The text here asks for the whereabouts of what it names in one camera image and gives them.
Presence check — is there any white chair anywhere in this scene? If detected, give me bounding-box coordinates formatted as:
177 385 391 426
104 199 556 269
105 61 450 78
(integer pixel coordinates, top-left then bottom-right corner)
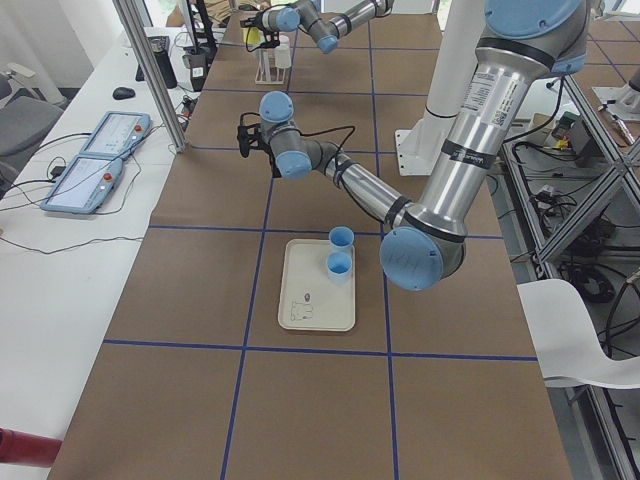
517 279 639 390

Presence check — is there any yellow plastic cup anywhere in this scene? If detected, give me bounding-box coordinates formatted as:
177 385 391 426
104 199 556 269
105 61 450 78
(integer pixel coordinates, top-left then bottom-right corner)
242 27 262 46

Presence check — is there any white wire cup rack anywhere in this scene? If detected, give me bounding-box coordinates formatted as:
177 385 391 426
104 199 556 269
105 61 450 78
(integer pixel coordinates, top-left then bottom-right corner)
254 48 292 85

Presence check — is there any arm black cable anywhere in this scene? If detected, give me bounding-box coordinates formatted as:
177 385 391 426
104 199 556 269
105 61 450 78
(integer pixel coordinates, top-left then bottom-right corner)
239 112 359 171

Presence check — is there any teach pendant tablet near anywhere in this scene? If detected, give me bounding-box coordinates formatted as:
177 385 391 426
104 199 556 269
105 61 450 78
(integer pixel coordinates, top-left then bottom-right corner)
40 154 124 215

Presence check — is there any blue plastic cup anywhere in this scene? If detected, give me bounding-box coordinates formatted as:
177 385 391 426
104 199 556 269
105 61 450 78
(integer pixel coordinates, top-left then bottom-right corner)
326 252 353 285
328 226 355 254

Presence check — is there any teach pendant tablet far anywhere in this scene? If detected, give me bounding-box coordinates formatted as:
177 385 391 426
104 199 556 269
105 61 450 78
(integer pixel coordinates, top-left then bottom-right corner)
80 111 151 158

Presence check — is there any aluminium frame post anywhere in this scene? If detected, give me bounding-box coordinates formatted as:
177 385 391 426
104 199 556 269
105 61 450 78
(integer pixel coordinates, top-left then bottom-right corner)
112 0 186 153

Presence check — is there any grey office chair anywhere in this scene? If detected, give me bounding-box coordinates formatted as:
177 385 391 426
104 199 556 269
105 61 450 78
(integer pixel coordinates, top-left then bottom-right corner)
0 62 69 176

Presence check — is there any black computer mouse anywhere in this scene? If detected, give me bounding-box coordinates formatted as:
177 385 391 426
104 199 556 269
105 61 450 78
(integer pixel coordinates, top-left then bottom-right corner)
112 87 136 100

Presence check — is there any cream plastic tray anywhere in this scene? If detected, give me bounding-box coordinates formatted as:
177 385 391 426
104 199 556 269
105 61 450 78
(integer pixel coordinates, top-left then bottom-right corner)
278 239 356 332

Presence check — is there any red cylinder object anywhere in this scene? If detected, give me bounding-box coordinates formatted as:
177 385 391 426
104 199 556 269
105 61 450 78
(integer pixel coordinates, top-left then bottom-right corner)
0 428 62 468

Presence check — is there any teach pendant tablet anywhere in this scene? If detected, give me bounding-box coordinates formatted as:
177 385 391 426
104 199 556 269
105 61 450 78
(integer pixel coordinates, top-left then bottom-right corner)
80 111 151 158
40 154 124 215

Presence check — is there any black bottle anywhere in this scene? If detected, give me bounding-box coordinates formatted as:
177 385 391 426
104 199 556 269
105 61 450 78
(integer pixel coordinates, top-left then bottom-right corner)
148 36 177 89

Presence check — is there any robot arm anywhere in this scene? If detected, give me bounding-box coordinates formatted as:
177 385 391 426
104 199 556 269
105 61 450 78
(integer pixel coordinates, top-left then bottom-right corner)
240 0 394 54
237 1 591 291

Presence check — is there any aluminium frame rack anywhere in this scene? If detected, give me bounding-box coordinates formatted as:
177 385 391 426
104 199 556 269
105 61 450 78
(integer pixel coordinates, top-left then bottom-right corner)
499 65 639 479

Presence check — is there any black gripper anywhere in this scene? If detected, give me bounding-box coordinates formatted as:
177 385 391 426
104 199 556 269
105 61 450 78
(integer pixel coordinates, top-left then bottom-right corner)
242 12 279 48
236 121 262 158

